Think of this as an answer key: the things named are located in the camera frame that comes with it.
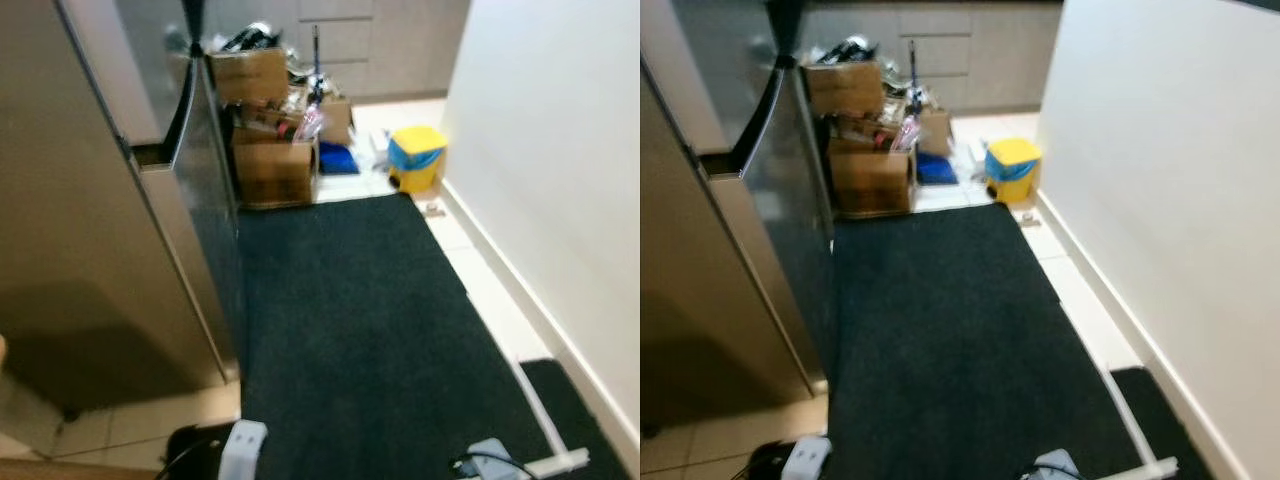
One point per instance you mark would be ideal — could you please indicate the grey steel fridge body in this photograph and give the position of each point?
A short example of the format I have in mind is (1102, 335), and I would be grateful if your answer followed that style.
(80, 220)
(700, 300)

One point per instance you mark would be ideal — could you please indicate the grey fridge upper door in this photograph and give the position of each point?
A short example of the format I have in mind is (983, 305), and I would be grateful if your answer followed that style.
(730, 70)
(140, 60)

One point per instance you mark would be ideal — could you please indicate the white floor tape strip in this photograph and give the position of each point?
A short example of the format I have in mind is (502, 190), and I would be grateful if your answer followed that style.
(565, 462)
(1160, 467)

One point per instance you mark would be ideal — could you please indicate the large black floor mat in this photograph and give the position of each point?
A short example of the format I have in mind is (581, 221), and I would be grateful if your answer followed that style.
(370, 330)
(960, 340)

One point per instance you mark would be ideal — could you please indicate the blue flat item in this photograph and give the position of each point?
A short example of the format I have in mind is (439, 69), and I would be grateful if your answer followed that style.
(937, 170)
(338, 160)

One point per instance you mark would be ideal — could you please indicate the small brown floor object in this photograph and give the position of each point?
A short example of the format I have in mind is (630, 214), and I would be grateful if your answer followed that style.
(1030, 219)
(435, 209)

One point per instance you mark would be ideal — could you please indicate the pink packet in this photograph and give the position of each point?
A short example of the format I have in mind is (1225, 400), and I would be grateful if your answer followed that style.
(310, 125)
(908, 135)

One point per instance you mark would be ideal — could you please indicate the small brown cardboard box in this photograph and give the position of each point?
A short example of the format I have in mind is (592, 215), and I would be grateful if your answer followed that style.
(936, 130)
(338, 120)

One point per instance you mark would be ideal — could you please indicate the yellow bin with blue band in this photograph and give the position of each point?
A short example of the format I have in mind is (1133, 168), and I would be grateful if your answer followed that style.
(1013, 178)
(418, 165)

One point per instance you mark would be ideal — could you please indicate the thin black pole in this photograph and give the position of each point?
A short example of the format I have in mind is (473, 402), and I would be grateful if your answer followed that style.
(912, 70)
(316, 60)

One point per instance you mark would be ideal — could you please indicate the black items pile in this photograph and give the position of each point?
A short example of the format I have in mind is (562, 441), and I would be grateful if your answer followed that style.
(850, 50)
(250, 38)

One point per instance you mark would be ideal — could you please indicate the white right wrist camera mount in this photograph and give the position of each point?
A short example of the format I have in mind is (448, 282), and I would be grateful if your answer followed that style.
(1060, 458)
(490, 447)

